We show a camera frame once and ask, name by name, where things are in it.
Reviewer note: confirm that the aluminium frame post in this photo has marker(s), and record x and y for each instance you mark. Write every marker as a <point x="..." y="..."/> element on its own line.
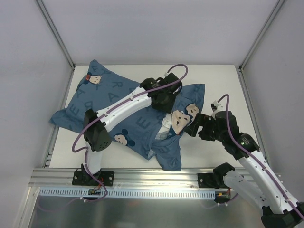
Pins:
<point x="51" y="25"/>
<point x="266" y="26"/>

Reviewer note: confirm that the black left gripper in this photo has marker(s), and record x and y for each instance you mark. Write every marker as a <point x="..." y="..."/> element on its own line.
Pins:
<point x="164" y="102"/>

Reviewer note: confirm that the left aluminium frame post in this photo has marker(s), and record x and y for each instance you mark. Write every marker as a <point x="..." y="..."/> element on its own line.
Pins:
<point x="51" y="25"/>

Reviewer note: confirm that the blue cartoon print pillowcase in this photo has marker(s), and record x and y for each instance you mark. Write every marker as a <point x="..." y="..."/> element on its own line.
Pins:
<point x="100" y="88"/>

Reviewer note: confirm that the right aluminium frame post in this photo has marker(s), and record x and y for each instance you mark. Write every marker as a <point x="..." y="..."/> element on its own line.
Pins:
<point x="266" y="26"/>

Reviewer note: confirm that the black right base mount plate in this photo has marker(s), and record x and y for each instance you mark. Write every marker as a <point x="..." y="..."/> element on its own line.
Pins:
<point x="211" y="181"/>

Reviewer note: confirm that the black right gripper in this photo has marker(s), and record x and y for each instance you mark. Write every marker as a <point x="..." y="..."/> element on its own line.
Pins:
<point x="198" y="124"/>

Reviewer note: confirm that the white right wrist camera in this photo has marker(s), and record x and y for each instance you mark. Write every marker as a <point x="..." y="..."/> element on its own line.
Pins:
<point x="216" y="106"/>

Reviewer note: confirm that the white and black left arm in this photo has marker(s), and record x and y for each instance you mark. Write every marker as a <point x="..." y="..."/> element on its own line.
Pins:
<point x="97" y="125"/>

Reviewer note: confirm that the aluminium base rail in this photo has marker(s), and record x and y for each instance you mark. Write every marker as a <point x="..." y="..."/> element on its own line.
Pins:
<point x="154" y="179"/>

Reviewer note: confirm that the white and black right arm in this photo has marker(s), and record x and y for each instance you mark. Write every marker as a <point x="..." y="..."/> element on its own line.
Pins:
<point x="280" y="209"/>

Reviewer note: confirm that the white slotted cable duct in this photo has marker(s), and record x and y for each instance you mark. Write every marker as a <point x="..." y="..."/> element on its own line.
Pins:
<point x="129" y="193"/>

